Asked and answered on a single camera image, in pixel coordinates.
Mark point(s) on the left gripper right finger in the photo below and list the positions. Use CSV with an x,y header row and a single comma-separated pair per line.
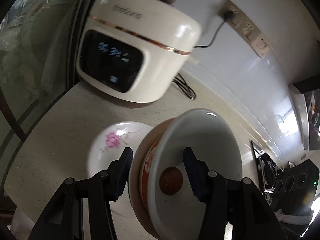
x,y
239,203

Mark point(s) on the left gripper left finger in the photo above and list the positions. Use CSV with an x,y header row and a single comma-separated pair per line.
x,y
62,218

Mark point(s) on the red banded white bowl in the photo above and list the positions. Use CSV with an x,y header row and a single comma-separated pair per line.
x,y
180,216

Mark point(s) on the large floral white plate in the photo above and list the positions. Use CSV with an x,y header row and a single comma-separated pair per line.
x,y
110,143

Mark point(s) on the black gas stove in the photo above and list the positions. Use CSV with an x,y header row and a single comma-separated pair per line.
x,y
267,171

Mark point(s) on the steel range hood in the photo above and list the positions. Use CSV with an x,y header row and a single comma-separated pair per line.
x,y
307,110

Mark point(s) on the cream rice cooker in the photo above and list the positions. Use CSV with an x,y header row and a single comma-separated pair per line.
x,y
133,49

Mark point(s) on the beige wall socket strip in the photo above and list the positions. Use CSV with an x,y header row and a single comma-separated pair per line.
x,y
249,31

